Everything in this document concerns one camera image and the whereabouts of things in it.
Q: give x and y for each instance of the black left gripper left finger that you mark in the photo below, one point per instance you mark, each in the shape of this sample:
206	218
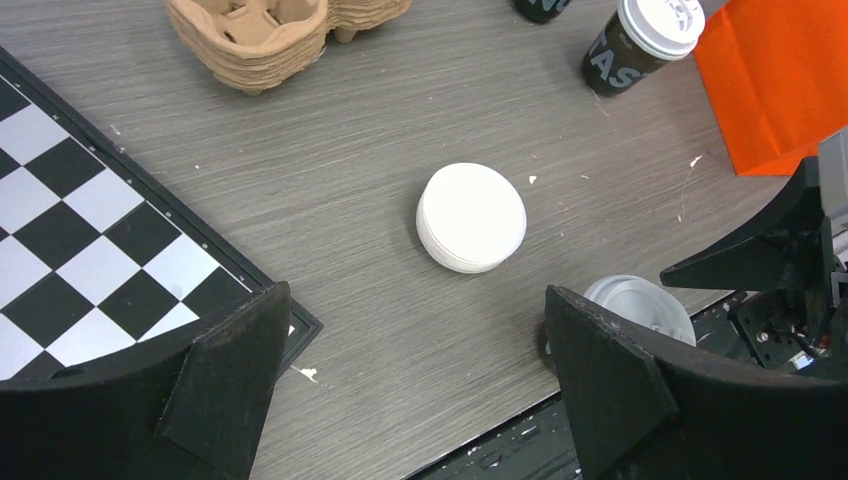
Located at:
188	404

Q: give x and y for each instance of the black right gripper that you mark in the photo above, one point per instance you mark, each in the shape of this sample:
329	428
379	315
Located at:
793	254

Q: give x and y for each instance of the black white checkerboard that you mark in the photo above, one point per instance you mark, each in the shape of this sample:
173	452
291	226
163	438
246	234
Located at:
96	254

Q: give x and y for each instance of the orange paper takeout bag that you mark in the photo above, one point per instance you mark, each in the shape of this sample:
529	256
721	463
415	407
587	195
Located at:
775	73

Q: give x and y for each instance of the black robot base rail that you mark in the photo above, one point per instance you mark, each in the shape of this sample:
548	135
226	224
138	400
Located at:
537	443

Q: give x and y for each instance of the white plastic cup lid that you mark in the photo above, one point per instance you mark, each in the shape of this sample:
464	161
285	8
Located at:
666	29

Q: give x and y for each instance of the brown cardboard cup carrier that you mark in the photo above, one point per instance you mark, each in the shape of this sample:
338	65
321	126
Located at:
255	45

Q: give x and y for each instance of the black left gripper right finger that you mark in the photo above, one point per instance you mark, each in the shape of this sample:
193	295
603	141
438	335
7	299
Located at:
642	405

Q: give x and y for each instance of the black paper coffee cup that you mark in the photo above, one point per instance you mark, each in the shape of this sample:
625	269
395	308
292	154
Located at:
614	63

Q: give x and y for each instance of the stack of white lids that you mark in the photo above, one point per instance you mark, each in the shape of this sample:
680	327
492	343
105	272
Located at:
469	218

